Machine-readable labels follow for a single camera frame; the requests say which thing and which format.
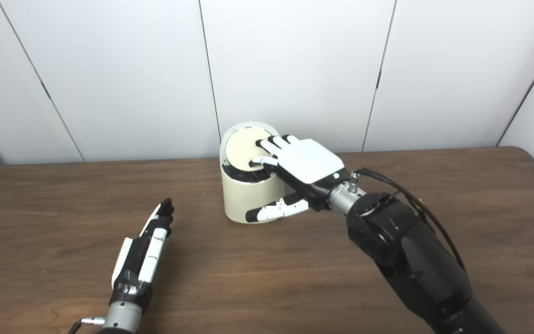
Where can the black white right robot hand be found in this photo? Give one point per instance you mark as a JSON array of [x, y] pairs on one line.
[[308, 162]]

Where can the cream-colored round bin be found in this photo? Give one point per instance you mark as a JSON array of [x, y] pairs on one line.
[[248, 197]]

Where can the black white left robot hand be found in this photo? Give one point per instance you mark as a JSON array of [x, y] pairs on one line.
[[135, 264]]

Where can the cream round bin lid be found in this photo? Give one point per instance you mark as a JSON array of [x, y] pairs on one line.
[[241, 150]]

